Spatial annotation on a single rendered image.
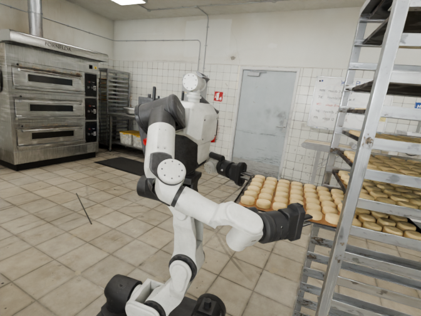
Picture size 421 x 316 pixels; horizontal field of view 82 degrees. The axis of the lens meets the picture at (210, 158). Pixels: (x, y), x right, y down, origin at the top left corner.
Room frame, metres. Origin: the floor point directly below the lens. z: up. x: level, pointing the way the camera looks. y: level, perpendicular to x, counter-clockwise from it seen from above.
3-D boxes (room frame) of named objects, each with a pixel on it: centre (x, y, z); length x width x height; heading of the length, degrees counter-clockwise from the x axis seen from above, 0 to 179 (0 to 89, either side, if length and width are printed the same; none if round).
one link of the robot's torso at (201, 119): (1.09, 0.16, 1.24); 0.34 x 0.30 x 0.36; 163
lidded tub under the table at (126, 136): (5.57, 1.87, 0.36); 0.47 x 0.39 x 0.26; 153
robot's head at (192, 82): (1.07, 0.10, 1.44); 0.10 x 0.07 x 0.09; 163
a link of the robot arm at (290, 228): (0.69, -0.24, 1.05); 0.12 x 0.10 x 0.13; 118
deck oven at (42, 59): (4.35, 2.97, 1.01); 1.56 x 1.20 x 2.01; 154
